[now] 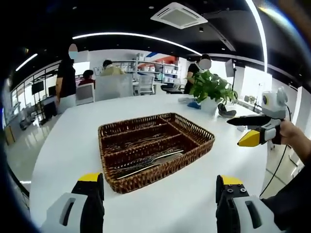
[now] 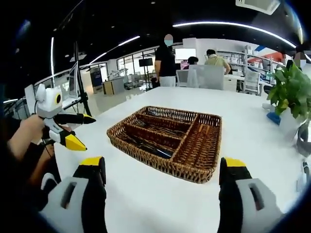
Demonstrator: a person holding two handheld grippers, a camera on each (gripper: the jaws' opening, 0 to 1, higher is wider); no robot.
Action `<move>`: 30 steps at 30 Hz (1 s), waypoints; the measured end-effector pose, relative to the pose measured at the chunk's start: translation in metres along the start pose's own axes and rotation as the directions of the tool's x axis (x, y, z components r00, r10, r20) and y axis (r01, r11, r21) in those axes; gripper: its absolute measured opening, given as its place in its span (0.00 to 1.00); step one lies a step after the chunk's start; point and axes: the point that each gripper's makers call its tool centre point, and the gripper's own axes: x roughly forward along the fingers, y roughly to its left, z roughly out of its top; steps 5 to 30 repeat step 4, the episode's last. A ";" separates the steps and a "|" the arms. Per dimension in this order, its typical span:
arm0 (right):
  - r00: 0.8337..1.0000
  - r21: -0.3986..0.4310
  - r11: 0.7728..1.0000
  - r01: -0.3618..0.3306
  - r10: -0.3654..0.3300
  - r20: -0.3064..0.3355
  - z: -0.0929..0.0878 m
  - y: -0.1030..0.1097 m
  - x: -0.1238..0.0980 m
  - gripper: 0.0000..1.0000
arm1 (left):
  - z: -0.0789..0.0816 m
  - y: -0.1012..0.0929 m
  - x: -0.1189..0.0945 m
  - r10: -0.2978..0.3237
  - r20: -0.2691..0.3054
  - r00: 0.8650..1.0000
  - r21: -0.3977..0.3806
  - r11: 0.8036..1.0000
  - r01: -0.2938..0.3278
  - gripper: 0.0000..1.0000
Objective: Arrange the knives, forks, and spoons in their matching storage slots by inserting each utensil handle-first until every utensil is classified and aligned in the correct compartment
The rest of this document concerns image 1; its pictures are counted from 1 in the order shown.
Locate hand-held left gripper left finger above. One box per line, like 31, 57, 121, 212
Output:
40, 172, 105, 233

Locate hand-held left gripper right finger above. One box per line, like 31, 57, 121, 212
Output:
215, 174, 282, 233

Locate brown wicker storage slot basket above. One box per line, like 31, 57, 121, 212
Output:
98, 112, 216, 195

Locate white storage shelves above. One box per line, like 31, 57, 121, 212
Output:
116, 52, 182, 84

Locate person's right hand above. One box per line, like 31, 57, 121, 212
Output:
276, 120, 304, 147

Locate dark grey curved object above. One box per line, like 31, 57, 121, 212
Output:
217, 103, 237, 118

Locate white plant pot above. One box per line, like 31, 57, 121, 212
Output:
200, 98, 219, 115

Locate green potted plant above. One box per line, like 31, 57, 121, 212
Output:
184, 70, 239, 105

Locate studio light panel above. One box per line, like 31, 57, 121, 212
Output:
225, 59, 238, 78

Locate ceiling light strip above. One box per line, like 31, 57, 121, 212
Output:
72, 32, 203, 56
16, 53, 39, 71
245, 0, 269, 73

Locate white mesh office chair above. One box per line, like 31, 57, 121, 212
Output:
139, 74, 156, 96
75, 82, 95, 105

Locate frosted translucent chair back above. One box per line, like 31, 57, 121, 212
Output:
94, 73, 134, 102

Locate ceiling air conditioner vent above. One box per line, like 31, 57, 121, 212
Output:
150, 2, 208, 30

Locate black monitor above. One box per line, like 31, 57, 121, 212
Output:
32, 81, 45, 93

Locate white projection screen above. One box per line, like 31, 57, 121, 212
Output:
72, 60, 91, 73

